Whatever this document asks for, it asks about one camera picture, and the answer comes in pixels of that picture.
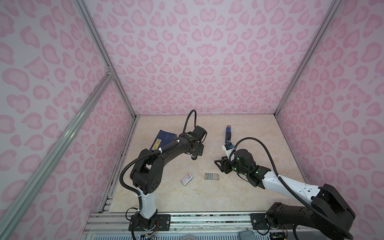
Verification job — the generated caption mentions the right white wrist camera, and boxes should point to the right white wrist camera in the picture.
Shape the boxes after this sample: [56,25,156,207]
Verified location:
[222,143,234,157]

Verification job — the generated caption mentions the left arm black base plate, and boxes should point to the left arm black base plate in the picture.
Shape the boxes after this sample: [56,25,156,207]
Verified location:
[129,213,171,232]

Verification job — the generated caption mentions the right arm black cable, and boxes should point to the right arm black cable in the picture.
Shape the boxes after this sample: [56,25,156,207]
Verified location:
[228,137,355,240]

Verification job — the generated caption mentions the staple tray with staples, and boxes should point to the staple tray with staples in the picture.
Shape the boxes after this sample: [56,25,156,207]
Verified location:
[205,173,220,181]

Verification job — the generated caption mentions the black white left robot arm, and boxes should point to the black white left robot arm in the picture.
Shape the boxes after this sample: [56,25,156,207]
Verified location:
[119,126,207,231]

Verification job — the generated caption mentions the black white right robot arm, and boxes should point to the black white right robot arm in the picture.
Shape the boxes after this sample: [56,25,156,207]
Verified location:
[215,149,356,240]

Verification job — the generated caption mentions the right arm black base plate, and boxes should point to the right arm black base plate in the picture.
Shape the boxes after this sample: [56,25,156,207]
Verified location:
[250,213,293,232]

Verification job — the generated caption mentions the grey cloth pad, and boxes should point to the grey cloth pad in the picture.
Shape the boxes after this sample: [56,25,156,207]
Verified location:
[238,231,256,240]

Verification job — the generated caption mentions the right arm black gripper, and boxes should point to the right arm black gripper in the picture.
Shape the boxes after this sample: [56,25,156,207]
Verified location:
[212,155,249,176]

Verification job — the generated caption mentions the aluminium front rail frame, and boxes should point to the aluminium front rail frame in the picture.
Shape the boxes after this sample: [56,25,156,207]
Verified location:
[79,209,346,240]

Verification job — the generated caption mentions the dark blue booklet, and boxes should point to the dark blue booklet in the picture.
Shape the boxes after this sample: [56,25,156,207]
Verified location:
[150,130,177,151]

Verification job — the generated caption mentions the blue long stapler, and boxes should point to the blue long stapler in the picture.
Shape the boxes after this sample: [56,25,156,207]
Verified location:
[225,125,232,144]

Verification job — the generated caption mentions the red white staple box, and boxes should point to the red white staple box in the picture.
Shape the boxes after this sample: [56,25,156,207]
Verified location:
[180,173,194,186]

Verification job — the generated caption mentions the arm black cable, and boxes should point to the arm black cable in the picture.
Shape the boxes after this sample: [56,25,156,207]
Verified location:
[119,109,198,211]
[228,137,355,240]

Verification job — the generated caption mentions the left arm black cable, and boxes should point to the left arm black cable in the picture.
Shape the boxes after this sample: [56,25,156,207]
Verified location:
[119,109,198,211]

